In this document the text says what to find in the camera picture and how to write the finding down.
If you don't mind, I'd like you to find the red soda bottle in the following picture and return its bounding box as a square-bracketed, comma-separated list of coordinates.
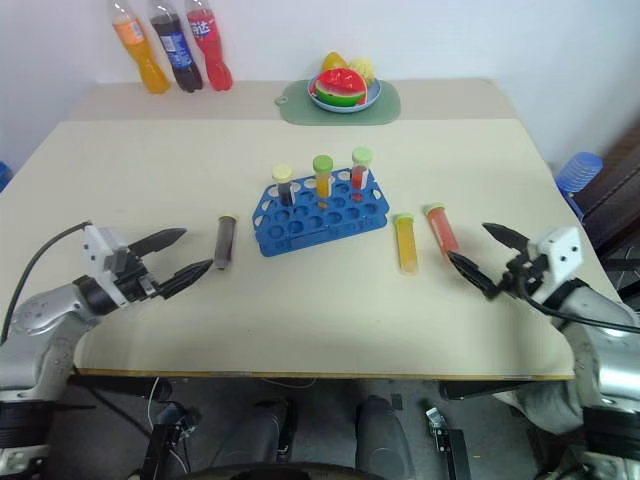
[184, 0, 235, 92]

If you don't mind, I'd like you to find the orange soda bottle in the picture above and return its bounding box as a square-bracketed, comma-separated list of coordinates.
[108, 0, 172, 95]

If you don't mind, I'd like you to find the light blue plate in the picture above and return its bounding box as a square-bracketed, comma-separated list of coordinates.
[306, 77, 385, 114]

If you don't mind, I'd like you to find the dark rounded robot leg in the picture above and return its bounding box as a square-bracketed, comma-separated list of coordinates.
[212, 397, 296, 476]
[353, 394, 407, 471]

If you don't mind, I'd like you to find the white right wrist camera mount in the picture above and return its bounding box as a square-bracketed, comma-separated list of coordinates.
[529, 226, 586, 302]

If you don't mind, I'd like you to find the dark cola bottle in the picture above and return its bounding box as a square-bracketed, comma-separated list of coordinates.
[146, 0, 205, 94]

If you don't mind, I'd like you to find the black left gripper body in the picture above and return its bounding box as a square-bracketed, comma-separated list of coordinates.
[107, 248, 166, 303]

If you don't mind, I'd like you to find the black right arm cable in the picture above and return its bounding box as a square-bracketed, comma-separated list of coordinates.
[514, 279, 640, 334]

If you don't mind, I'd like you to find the pale yellow toy fruit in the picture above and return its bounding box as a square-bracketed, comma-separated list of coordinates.
[348, 57, 378, 85]

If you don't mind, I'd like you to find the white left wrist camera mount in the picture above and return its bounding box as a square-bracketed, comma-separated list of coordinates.
[81, 224, 131, 307]

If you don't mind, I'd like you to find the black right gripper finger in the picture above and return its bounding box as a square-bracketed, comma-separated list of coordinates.
[447, 251, 501, 301]
[481, 222, 528, 257]

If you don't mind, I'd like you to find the green silicone mat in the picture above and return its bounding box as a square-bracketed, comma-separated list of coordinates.
[274, 78, 403, 126]

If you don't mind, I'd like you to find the dark liquid test tube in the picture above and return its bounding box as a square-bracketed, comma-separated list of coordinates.
[213, 214, 238, 272]
[271, 164, 296, 208]

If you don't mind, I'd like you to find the dark wooden furniture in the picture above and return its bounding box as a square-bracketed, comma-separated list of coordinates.
[582, 122, 640, 321]

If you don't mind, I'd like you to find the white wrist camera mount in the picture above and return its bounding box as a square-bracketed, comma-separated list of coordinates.
[529, 226, 586, 302]
[81, 224, 131, 307]

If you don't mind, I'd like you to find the black table frame bracket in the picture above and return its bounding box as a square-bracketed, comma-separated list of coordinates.
[130, 399, 202, 480]
[424, 407, 474, 480]

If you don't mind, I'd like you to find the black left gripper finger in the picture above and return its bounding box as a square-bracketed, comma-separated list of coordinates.
[154, 258, 215, 301]
[128, 228, 188, 259]

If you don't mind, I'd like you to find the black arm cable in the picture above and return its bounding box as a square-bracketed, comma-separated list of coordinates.
[0, 221, 94, 346]
[514, 279, 640, 334]

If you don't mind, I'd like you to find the orange liquid test tube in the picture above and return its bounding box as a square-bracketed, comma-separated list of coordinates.
[312, 154, 335, 199]
[394, 213, 422, 276]

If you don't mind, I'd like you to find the red liquid test tube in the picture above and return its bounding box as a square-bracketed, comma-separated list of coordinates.
[423, 201, 462, 260]
[350, 146, 374, 192]

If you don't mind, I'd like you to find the toy watermelon slice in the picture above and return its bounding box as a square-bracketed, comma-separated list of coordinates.
[309, 68, 370, 109]

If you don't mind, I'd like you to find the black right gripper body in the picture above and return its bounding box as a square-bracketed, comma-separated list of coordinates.
[492, 253, 547, 300]

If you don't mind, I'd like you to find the blue test tube rack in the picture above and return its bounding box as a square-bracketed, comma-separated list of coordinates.
[251, 167, 390, 259]

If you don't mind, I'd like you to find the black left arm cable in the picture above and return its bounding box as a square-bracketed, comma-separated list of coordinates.
[0, 221, 94, 346]

